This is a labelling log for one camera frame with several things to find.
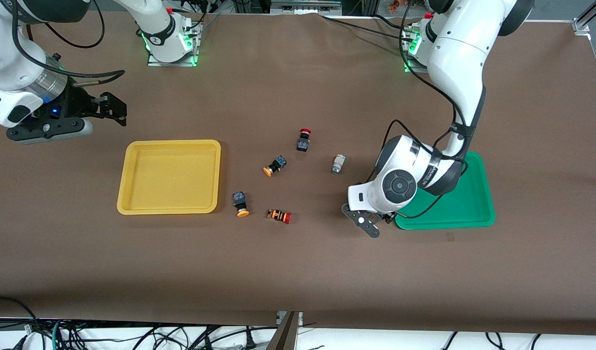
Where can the yellow plastic tray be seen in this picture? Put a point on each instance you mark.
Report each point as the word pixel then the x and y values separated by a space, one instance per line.
pixel 169 177

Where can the red button with blue body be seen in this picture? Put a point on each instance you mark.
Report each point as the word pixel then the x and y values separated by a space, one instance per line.
pixel 304 141

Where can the green plastic tray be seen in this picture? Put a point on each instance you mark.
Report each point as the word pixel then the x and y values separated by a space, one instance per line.
pixel 468 204

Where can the green button with white body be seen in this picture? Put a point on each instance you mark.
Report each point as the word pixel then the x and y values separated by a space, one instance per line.
pixel 338 164

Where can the table support beam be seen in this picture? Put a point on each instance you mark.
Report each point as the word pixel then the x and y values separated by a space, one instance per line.
pixel 285 335

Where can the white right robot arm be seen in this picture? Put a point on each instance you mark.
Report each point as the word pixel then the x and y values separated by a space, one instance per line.
pixel 16 58

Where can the yellow push button switch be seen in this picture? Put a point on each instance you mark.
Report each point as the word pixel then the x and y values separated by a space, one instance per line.
pixel 241 203
pixel 274 166

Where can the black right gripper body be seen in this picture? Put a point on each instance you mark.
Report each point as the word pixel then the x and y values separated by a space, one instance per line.
pixel 80 105

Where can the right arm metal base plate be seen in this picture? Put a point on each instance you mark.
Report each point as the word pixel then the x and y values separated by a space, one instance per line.
pixel 157 61

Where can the silver metal frame rail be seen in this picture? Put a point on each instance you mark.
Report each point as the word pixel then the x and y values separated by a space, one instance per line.
pixel 302 6

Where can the red button with orange body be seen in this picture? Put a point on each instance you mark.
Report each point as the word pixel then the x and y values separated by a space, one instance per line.
pixel 279 215

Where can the brown table cover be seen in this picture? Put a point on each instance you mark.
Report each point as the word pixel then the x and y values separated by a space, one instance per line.
pixel 298 272

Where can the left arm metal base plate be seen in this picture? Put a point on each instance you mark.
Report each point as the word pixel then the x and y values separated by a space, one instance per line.
pixel 407 62

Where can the aluminium corner post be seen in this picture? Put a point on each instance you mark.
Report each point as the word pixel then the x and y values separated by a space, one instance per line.
pixel 580 24

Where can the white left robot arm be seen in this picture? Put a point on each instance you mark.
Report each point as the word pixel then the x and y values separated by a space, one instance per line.
pixel 458 63

